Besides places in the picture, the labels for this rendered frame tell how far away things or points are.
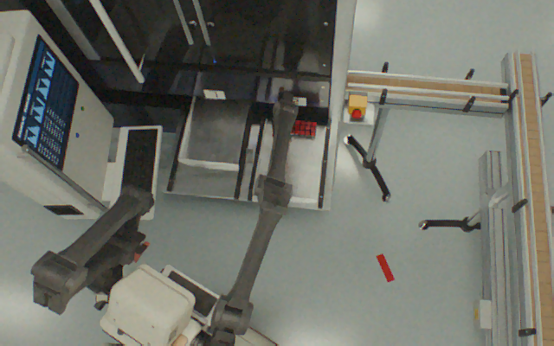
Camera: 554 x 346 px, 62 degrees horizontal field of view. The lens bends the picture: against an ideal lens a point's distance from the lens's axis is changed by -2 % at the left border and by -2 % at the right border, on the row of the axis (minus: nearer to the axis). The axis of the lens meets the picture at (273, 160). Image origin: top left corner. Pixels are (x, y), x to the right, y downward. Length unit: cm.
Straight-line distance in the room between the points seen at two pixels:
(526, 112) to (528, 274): 67
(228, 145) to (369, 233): 113
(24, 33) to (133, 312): 95
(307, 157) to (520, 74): 96
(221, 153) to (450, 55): 196
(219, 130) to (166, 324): 98
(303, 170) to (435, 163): 126
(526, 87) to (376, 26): 152
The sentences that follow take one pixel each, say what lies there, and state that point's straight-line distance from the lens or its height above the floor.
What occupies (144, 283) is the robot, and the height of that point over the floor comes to 135.
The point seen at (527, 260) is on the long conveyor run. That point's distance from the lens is 193.
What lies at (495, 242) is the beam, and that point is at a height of 55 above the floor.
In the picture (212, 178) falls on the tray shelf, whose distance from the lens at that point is 195.
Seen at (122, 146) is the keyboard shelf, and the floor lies 80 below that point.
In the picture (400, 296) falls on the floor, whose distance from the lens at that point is 273.
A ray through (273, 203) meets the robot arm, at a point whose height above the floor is 142.
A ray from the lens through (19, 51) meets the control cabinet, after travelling 168.
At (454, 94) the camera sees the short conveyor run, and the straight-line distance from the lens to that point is 208.
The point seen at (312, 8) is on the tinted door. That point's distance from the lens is 148.
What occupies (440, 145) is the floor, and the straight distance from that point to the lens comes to 305.
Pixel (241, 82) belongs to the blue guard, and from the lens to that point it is 185.
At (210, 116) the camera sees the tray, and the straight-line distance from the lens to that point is 208.
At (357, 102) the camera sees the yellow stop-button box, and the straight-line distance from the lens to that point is 190.
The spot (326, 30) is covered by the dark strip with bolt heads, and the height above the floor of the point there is 147.
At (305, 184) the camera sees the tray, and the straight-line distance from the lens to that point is 190.
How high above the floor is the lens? 266
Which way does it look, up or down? 66 degrees down
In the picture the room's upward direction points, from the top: 10 degrees counter-clockwise
